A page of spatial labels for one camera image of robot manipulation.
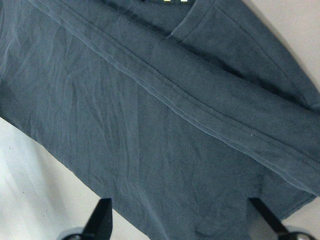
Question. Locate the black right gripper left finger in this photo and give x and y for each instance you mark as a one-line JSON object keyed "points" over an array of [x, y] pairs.
{"points": [[100, 224]]}

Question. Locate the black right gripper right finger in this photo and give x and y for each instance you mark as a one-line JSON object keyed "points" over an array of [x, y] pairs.
{"points": [[261, 220]]}

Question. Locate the black t-shirt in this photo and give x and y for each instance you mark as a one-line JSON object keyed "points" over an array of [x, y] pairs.
{"points": [[178, 112]]}

